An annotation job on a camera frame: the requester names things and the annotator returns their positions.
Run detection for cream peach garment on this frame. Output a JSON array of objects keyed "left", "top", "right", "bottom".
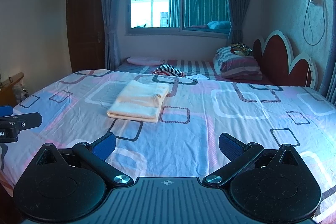
[{"left": 107, "top": 80, "right": 169, "bottom": 123}]

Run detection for wooden side furniture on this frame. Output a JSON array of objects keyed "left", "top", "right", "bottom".
[{"left": 0, "top": 72, "right": 29, "bottom": 107}]

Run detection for patterned white pink bedsheet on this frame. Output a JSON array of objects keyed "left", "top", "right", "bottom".
[{"left": 1, "top": 69, "right": 335, "bottom": 223}]

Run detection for striped red black cloth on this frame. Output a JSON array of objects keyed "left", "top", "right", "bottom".
[{"left": 152, "top": 64, "right": 186, "bottom": 77}]

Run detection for red white headboard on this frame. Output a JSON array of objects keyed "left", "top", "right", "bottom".
[{"left": 253, "top": 30, "right": 318, "bottom": 89}]

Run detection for white folded cloth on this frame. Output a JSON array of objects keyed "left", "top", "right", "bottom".
[{"left": 186, "top": 74, "right": 209, "bottom": 80}]

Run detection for striped pillow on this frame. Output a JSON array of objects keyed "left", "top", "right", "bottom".
[{"left": 213, "top": 47, "right": 263, "bottom": 81}]

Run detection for dark wooden door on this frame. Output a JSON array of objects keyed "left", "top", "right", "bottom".
[{"left": 66, "top": 0, "right": 105, "bottom": 72}]

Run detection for gold dark item on pillow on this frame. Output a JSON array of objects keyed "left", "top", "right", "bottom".
[{"left": 230, "top": 42, "right": 253, "bottom": 56}]

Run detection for teal item on windowsill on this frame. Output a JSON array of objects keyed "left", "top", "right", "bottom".
[{"left": 207, "top": 21, "right": 231, "bottom": 30}]

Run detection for grey left curtain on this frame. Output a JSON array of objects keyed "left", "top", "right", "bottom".
[{"left": 101, "top": 0, "right": 121, "bottom": 70}]

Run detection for white hanging cable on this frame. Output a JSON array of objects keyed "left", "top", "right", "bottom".
[{"left": 302, "top": 0, "right": 329, "bottom": 84}]

